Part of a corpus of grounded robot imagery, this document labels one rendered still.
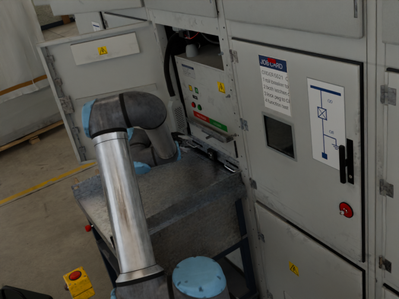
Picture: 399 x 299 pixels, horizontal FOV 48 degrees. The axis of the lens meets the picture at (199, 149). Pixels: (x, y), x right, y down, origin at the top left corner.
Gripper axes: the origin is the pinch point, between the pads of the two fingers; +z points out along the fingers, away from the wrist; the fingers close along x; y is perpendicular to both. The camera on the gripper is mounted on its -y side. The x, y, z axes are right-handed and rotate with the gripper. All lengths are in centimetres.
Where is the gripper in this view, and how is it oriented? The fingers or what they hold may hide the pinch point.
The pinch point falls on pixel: (188, 143)
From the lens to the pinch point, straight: 224.1
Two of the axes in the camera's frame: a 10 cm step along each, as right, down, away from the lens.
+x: 2.6, -9.4, -2.0
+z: 8.1, 1.0, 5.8
